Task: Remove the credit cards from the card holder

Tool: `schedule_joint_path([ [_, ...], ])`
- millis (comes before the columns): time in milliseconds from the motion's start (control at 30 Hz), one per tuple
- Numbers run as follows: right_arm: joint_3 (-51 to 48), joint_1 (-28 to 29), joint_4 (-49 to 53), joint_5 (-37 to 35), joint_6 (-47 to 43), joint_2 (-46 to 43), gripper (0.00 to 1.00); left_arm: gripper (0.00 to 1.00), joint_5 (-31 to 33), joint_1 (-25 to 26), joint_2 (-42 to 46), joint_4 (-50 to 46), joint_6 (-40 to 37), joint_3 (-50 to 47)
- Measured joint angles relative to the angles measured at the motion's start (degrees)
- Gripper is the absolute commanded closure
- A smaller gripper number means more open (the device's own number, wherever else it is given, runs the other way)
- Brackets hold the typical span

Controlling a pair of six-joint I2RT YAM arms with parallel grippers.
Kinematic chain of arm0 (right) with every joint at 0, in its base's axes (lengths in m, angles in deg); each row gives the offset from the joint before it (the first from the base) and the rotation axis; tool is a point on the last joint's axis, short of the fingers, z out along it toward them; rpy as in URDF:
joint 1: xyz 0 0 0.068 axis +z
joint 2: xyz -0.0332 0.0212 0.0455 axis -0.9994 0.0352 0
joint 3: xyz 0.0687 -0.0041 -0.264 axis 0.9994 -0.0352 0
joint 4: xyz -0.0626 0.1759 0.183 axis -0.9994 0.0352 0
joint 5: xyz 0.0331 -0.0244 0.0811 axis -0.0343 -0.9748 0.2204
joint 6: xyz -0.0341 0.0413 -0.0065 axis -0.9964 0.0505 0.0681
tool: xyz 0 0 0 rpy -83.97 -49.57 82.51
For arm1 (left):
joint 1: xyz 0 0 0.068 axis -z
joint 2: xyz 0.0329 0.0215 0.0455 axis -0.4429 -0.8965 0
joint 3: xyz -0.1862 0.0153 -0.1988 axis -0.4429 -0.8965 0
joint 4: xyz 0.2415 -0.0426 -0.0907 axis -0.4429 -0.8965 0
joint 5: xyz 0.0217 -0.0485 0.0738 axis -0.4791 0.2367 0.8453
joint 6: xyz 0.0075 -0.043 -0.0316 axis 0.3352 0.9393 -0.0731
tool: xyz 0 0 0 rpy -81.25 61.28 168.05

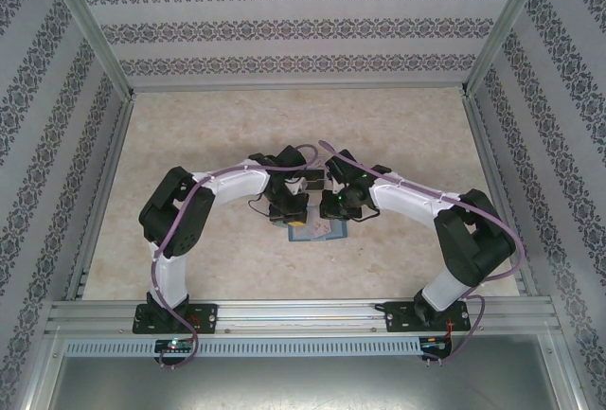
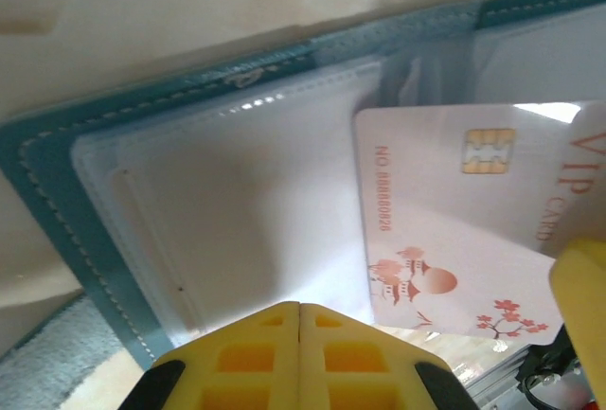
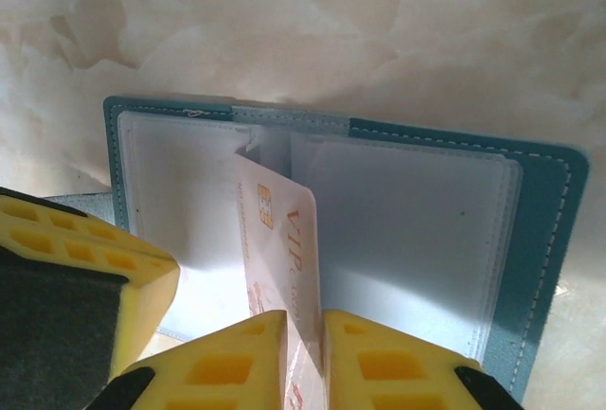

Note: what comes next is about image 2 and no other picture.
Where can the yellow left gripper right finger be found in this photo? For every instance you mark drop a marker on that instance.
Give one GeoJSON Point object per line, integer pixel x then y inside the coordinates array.
{"type": "Point", "coordinates": [312, 358]}

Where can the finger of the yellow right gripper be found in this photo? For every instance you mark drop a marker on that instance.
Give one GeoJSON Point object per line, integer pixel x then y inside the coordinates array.
{"type": "Point", "coordinates": [582, 296]}

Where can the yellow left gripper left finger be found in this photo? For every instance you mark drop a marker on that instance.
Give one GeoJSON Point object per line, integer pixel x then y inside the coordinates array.
{"type": "Point", "coordinates": [289, 358]}

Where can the teal leather card holder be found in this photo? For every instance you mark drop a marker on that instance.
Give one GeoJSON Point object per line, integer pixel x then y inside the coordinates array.
{"type": "Point", "coordinates": [189, 192]}

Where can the white VIP card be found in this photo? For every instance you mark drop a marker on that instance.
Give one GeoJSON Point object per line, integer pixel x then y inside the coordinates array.
{"type": "Point", "coordinates": [426, 168]}

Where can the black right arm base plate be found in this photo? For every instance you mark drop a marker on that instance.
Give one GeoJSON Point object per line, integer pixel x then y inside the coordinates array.
{"type": "Point", "coordinates": [540, 358]}

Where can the long aluminium mounting rail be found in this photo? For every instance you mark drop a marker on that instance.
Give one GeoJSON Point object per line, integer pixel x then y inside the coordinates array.
{"type": "Point", "coordinates": [492, 381]}

